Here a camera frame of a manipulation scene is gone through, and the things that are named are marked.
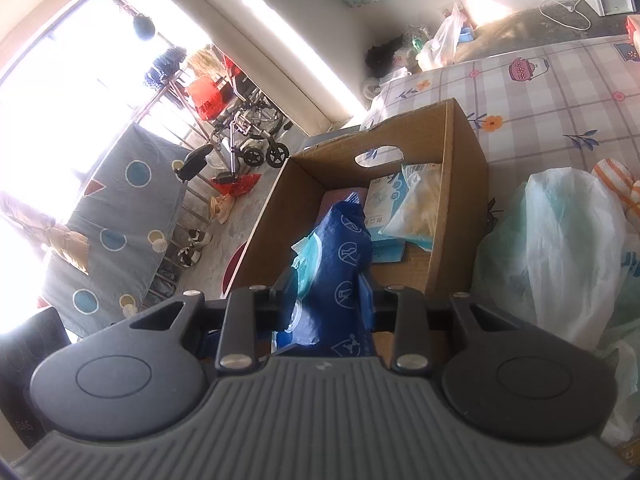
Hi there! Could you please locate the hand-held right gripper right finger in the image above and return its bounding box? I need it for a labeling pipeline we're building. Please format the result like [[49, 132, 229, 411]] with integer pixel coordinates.
[[358, 279, 507, 375]]

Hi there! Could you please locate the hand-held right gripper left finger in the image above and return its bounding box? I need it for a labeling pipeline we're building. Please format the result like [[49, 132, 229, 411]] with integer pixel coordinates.
[[127, 265, 301, 375]]

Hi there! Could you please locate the dark blue plastic packet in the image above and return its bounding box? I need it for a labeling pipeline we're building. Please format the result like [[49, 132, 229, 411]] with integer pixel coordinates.
[[272, 201, 382, 358]]

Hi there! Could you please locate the brown cardboard box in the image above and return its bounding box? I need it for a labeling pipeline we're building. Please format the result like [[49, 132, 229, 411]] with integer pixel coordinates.
[[227, 98, 490, 357]]

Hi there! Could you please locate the orange striped cloth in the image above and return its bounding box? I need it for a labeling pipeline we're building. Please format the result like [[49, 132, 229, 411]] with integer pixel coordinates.
[[591, 158, 637, 212]]

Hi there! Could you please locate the red round basin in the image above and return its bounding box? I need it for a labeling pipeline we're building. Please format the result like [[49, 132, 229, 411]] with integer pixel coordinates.
[[220, 240, 249, 297]]

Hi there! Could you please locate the white blue face mask box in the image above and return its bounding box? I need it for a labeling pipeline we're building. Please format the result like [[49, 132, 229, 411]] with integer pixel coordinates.
[[362, 172, 407, 263]]

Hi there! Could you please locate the white teal wet wipes packet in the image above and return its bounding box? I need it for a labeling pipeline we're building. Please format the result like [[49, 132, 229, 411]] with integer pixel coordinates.
[[379, 162, 443, 252]]

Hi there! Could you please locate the brown cloth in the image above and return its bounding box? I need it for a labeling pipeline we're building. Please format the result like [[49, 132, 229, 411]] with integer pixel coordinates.
[[40, 222, 92, 276]]

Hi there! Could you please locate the red plastic sheet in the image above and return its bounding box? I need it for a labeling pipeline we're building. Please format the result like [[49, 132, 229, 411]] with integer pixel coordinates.
[[210, 172, 262, 197]]

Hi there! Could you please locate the metal railing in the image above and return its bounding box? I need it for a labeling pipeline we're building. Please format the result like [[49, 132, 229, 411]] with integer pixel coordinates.
[[150, 180, 222, 302]]

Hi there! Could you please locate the grey blanket with circles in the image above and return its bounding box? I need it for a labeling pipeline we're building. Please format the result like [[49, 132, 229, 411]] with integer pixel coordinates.
[[42, 124, 193, 333]]

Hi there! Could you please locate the black padded armrest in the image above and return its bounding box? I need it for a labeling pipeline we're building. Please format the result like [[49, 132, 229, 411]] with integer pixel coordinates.
[[174, 144, 214, 182]]

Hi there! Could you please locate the wheelchair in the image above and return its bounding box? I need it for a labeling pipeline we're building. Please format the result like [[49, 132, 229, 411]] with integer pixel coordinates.
[[210, 74, 292, 170]]

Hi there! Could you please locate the red plastic bag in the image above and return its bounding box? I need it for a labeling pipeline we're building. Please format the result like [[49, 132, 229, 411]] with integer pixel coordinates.
[[186, 76, 224, 121]]

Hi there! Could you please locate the black bag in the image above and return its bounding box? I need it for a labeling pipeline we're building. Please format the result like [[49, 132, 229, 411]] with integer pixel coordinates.
[[365, 34, 407, 75]]

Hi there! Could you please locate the beige hanging cloth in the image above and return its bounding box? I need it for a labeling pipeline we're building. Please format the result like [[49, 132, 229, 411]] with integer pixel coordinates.
[[187, 47, 222, 79]]

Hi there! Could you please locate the blue hanging knit cloth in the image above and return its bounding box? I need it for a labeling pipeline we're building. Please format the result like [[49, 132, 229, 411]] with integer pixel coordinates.
[[145, 46, 187, 87]]

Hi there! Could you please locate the white knotted plastic bag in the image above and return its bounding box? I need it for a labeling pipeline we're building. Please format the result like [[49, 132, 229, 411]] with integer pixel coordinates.
[[416, 4, 469, 72]]

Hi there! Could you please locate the checked printed tablecloth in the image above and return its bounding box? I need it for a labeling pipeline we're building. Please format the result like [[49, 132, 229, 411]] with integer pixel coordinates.
[[370, 35, 640, 226]]

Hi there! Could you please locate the white cable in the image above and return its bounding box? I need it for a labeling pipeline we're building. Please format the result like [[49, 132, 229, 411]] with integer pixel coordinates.
[[539, 0, 592, 32]]

